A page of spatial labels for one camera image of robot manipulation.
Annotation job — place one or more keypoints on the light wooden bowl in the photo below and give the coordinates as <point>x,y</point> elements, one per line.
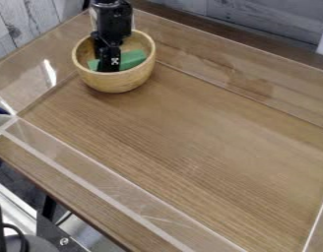
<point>122,81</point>

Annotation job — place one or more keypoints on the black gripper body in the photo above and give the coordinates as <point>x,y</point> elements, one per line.
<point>113,22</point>

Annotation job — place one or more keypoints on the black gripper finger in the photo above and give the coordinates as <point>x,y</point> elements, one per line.
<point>109,59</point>

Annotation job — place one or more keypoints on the green rectangular block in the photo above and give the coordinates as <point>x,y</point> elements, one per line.
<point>130,59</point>

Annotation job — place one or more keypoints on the black table leg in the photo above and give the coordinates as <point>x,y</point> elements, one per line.
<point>48,208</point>

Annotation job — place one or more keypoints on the clear acrylic tray wall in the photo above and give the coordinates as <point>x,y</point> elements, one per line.
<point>200,163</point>

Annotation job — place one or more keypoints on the black metal bracket with screw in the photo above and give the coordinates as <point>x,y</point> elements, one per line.
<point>58,238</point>

